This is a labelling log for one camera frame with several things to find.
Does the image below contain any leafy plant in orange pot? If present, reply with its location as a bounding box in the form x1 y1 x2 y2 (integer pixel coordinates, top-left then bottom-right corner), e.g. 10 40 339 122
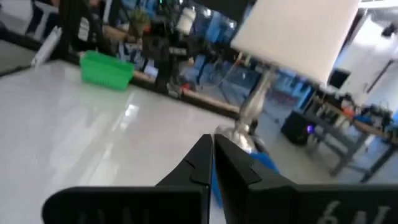
129 7 152 38

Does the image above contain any black speaker with blue light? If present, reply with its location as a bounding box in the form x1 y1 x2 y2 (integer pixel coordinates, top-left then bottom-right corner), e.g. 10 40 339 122
280 110 315 146

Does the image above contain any white jug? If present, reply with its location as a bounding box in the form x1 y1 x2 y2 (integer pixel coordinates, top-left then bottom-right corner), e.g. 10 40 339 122
177 6 197 35

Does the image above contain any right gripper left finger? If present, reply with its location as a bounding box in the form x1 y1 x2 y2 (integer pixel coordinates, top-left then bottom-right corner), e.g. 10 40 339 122
42 133 215 224

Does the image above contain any blue plastic mesh basket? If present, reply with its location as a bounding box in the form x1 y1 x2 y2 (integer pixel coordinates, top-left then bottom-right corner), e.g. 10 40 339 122
210 151 280 208

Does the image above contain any table lamp with beige shade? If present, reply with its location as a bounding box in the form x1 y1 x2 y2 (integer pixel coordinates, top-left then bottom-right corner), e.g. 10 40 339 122
214 0 361 155

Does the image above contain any grey metal table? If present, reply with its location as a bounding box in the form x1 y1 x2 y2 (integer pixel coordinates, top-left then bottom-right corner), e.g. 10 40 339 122
303 99 398 184

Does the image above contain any green plastic mesh basket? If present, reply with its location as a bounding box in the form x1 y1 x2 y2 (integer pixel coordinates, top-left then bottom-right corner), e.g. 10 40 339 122
79 49 135 91

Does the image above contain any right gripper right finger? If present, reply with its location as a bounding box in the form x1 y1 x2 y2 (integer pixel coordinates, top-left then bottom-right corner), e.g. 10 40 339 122
213 133 398 224

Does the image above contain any white tube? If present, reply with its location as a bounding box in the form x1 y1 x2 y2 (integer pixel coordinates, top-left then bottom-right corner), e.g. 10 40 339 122
30 26 63 68

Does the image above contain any black monitor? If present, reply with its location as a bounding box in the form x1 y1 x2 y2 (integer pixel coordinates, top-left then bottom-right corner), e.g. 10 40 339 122
328 68 351 90

